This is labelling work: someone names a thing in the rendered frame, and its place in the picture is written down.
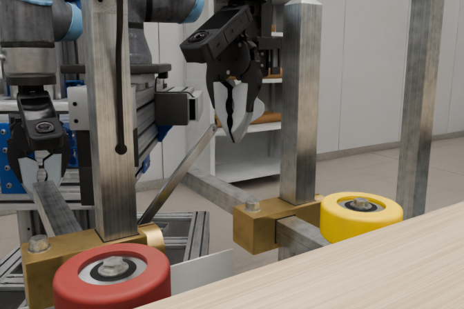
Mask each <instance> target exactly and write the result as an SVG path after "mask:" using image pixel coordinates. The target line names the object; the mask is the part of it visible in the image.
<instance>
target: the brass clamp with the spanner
mask: <svg viewBox="0 0 464 309"><path fill-rule="evenodd" d="M48 243H49V244H51V249H49V251H47V252H43V253H40V254H30V253H28V248H29V247H30V246H29V242H26V243H22V244H21V258H22V265H23V278H24V285H25V289H26V296H27V300H28V307H29V309H44V308H49V307H52V306H54V297H53V288H52V281H53V278H54V275H55V273H56V271H57V270H58V269H59V267H60V266H61V265H62V264H63V263H65V262H66V261H67V260H69V259H70V258H71V257H74V256H75V255H77V254H79V253H81V252H83V251H86V250H90V249H92V248H96V247H99V246H105V245H109V244H115V243H138V244H143V245H147V246H151V247H154V248H156V249H158V250H159V251H161V252H163V253H164V254H165V245H164V239H163V236H162V233H161V230H160V228H159V227H158V225H156V224H155V223H153V222H151V223H145V224H142V225H138V226H137V235H132V236H128V237H123V238H119V239H113V240H110V241H104V240H103V239H102V238H101V236H100V235H99V233H98V232H97V231H96V228H92V229H88V230H82V231H79V232H72V233H69V234H65V235H59V236H56V237H49V238H48Z"/></svg>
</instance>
